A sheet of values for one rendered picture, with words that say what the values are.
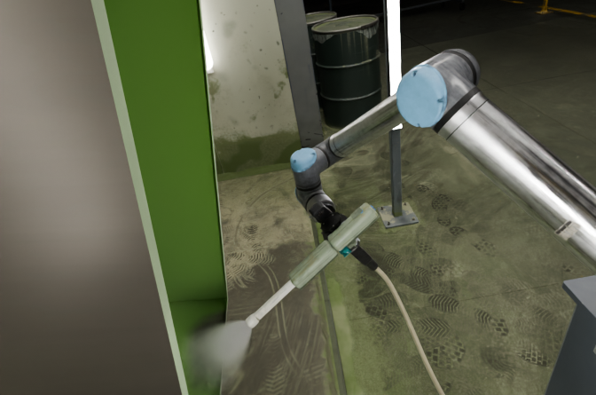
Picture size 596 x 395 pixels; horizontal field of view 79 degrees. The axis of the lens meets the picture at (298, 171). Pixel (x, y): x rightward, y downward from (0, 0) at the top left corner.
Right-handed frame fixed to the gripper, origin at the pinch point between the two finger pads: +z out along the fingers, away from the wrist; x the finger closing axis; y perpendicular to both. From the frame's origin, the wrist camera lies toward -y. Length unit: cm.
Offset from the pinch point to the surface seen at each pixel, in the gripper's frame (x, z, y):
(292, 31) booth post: -59, -165, -5
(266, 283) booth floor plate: 52, -66, 49
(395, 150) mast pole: -45, -77, 53
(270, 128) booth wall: -4, -175, 38
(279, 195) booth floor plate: 24, -137, 62
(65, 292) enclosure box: 21, 35, -62
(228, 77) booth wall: -8, -180, -9
